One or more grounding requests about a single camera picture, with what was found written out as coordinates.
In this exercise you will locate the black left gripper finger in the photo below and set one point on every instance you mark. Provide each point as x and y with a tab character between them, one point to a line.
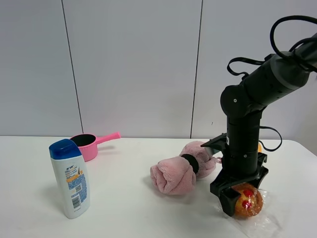
228	198

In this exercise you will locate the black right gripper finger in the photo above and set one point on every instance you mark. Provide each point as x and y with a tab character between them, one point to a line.
257	181

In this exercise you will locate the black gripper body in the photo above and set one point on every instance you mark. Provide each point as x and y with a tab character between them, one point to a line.
241	161

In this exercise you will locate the plastic-wrapped fruit tart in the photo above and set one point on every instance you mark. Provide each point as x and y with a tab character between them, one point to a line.
257	213

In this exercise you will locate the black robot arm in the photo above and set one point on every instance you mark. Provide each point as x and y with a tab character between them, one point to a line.
243	105

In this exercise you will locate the yellow orange mango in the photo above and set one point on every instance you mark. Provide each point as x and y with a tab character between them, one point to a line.
259	148

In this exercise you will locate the pink rolled plush towel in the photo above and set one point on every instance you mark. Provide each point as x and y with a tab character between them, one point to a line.
178	175

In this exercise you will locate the pink toy saucepan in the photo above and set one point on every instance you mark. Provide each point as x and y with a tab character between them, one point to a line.
88	143

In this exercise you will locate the white blue-capped shampoo bottle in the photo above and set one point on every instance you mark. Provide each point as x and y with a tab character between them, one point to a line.
71	176

